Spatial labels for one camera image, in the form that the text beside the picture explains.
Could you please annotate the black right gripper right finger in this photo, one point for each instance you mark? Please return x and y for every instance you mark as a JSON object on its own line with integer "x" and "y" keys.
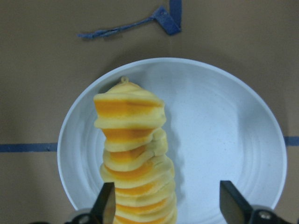
{"x": 234, "y": 207}

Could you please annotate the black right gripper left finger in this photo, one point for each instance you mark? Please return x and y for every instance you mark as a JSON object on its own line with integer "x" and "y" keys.
{"x": 104, "y": 208}

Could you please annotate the sliced bread loaf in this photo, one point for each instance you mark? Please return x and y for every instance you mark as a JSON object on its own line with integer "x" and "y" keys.
{"x": 134, "y": 156}

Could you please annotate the blue plate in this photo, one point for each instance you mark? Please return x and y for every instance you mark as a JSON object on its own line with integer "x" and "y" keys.
{"x": 218, "y": 128}

